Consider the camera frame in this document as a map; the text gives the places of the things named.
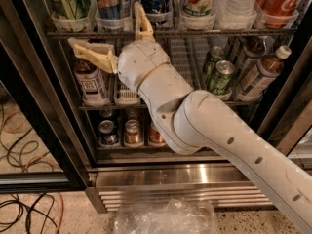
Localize gold can bottom shelf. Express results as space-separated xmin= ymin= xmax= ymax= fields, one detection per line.
xmin=125 ymin=119 xmax=142 ymax=144

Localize blue silver redbull can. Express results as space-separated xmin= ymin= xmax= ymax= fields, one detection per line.
xmin=97 ymin=0 xmax=130 ymax=20

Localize clear plastic bag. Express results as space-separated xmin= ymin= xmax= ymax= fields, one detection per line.
xmin=113 ymin=198 xmax=219 ymax=234

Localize glass fridge door left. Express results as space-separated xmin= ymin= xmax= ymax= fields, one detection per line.
xmin=0 ymin=0 xmax=89 ymax=193

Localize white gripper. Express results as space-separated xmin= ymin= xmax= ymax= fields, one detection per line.
xmin=68 ymin=1 xmax=170 ymax=92

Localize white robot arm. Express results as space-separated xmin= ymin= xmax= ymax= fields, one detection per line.
xmin=68 ymin=2 xmax=312 ymax=234

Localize blue pepsi can front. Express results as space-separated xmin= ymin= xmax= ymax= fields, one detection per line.
xmin=98 ymin=120 xmax=119 ymax=145

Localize tea bottle white cap left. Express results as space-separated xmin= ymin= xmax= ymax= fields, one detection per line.
xmin=74 ymin=58 xmax=106 ymax=101

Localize white bottle top shelf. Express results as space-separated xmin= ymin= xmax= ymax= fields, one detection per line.
xmin=214 ymin=0 xmax=261 ymax=18

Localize tea bottle right front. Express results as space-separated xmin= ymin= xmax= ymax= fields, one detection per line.
xmin=236 ymin=45 xmax=292 ymax=98

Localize tea bottle right rear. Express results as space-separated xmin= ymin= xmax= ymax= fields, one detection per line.
xmin=236 ymin=36 xmax=267 ymax=79

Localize red can bottom shelf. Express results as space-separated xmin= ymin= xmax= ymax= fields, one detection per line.
xmin=149 ymin=122 xmax=165 ymax=146

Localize steel fridge base grille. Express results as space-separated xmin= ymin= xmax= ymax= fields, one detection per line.
xmin=85 ymin=163 xmax=272 ymax=214

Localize rear green soda can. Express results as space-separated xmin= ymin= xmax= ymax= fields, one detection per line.
xmin=202 ymin=46 xmax=225 ymax=82

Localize green soda can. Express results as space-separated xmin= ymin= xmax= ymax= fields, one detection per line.
xmin=207 ymin=60 xmax=235 ymax=96
xmin=202 ymin=46 xmax=225 ymax=82

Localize orange cable on floor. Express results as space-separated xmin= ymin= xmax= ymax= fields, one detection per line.
xmin=53 ymin=192 xmax=64 ymax=234

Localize front green soda can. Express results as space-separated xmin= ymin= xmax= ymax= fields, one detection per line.
xmin=207 ymin=60 xmax=235 ymax=96

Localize black cable on floor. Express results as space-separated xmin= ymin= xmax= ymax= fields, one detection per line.
xmin=0 ymin=193 xmax=59 ymax=234

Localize large coca-cola can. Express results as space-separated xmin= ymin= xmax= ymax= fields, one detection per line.
xmin=256 ymin=0 xmax=300 ymax=29

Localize green energy drink can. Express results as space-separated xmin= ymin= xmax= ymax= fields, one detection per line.
xmin=45 ymin=0 xmax=94 ymax=21

